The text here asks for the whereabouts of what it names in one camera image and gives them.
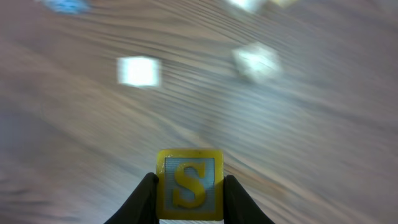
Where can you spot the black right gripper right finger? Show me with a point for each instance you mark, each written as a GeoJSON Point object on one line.
{"type": "Point", "coordinates": [238, 205]}

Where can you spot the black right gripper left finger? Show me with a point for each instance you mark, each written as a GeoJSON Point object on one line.
{"type": "Point", "coordinates": [140, 206]}

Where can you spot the blurred white tilted block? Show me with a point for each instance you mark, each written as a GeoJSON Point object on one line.
{"type": "Point", "coordinates": [257, 62]}

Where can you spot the white block far right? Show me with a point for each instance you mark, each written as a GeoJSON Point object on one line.
{"type": "Point", "coordinates": [248, 5]}

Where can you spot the blue top block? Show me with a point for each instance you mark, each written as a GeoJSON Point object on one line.
{"type": "Point", "coordinates": [67, 6]}

